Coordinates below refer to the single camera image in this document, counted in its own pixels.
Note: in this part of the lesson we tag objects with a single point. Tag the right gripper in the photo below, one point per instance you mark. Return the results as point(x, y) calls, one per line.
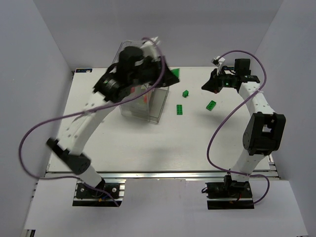
point(216, 82)

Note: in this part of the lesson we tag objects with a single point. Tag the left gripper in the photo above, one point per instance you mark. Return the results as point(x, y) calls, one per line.
point(160, 72)

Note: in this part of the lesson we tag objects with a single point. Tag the green square brick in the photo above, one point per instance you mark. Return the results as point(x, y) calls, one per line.
point(176, 72)

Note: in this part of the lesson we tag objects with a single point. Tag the small green cube brick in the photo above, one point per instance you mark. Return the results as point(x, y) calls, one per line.
point(185, 94)

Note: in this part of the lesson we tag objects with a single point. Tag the dark green long brick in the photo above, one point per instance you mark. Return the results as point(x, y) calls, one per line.
point(179, 109)

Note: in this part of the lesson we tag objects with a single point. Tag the clear plastic drawer cover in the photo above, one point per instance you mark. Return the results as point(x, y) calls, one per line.
point(136, 89)

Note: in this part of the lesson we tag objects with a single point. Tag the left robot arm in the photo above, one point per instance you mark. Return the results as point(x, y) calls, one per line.
point(136, 66)

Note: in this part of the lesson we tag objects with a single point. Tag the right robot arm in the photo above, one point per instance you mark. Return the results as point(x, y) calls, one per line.
point(265, 128)

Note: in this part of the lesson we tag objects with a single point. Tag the left blue table label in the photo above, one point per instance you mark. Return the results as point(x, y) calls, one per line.
point(89, 70)

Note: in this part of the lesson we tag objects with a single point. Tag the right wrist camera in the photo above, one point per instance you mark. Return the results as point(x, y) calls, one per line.
point(218, 62)

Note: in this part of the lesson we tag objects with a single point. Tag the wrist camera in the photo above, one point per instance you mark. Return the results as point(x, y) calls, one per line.
point(218, 62)
point(149, 49)

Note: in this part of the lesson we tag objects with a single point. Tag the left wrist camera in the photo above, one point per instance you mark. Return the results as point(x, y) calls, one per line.
point(149, 49)

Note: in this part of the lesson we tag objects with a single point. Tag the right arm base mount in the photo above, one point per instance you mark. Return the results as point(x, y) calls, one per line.
point(221, 196)

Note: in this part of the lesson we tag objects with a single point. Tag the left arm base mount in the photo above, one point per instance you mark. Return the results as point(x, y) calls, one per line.
point(86, 197)

